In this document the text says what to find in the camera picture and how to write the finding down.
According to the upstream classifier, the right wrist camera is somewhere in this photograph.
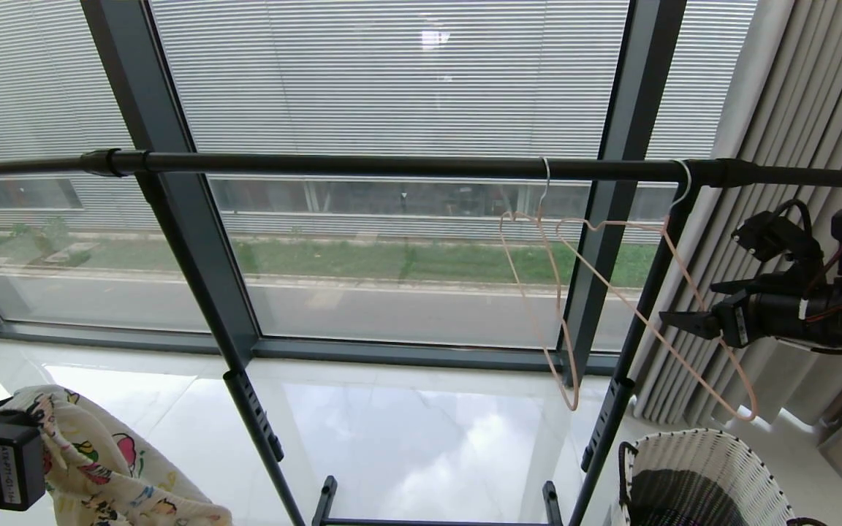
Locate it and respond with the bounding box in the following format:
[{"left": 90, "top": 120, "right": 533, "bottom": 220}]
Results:
[{"left": 730, "top": 208, "right": 825, "bottom": 294}]

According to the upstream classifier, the white laundry basket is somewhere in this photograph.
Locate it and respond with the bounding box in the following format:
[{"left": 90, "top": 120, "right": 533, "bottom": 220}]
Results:
[{"left": 615, "top": 429, "right": 828, "bottom": 526}]

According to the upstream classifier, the cream printed garment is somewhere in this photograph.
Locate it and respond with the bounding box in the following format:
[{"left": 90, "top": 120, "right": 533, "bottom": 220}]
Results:
[{"left": 0, "top": 385, "right": 233, "bottom": 526}]

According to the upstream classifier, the black cable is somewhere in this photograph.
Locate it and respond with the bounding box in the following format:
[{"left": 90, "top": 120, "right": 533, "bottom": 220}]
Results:
[{"left": 775, "top": 199, "right": 815, "bottom": 245}]

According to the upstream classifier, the black clothes rack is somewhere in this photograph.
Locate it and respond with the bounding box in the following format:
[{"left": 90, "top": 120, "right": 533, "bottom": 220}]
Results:
[{"left": 0, "top": 148, "right": 842, "bottom": 526}]

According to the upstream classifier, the beige curtain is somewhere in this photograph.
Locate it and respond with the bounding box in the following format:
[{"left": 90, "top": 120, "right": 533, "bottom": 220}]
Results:
[{"left": 629, "top": 0, "right": 842, "bottom": 443}]

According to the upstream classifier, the pink clothes hanger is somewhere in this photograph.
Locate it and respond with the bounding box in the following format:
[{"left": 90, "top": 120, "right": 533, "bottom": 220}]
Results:
[
  {"left": 498, "top": 157, "right": 582, "bottom": 412},
  {"left": 554, "top": 159, "right": 759, "bottom": 424}
]

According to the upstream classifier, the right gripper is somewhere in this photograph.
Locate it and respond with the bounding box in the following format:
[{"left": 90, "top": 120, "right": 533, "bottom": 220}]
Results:
[{"left": 659, "top": 274, "right": 840, "bottom": 351}]

